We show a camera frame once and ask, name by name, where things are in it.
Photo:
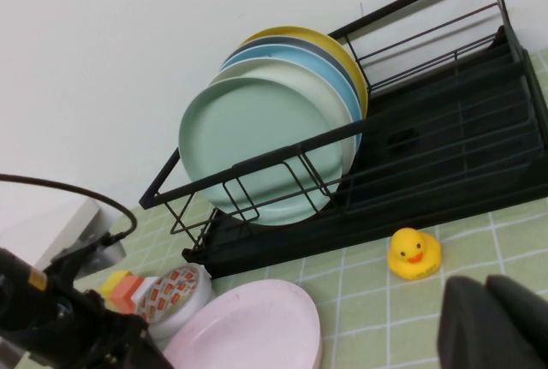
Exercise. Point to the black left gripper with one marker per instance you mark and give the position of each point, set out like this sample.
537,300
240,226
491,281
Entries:
115,335

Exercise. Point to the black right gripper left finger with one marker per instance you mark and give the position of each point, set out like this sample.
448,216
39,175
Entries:
466,330

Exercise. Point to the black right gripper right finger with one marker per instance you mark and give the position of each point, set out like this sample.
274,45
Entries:
526,330

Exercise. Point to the pink plate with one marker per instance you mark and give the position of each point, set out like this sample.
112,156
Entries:
248,330

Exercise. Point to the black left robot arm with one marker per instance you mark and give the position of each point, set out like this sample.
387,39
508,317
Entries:
17,300

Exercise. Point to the mint green plate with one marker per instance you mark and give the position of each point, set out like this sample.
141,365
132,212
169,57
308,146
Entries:
257,129

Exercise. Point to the yellow plate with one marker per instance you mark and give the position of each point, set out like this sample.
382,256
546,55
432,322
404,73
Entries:
351,65

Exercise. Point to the pale off-white plate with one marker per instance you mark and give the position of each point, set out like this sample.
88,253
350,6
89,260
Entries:
308,82

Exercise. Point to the light blue plate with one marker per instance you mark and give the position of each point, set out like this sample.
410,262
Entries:
295,53

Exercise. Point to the grey plate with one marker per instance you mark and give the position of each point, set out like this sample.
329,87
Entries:
308,43

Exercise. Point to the orange foam block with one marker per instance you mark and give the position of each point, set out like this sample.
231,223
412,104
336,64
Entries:
126,294

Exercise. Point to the yellow foam block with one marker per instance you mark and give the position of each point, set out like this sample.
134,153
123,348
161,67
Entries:
113,283

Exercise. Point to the white double-sided tape roll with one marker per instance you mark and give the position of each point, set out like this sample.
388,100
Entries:
188,309

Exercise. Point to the green checkered tablecloth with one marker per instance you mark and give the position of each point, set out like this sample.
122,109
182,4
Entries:
471,236

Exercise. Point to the yellow rubber duck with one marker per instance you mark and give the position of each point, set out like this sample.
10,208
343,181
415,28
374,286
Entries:
411,253

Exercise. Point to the white side table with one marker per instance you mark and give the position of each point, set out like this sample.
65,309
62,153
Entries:
43,223

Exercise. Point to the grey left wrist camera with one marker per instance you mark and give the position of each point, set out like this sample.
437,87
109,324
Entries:
105,257

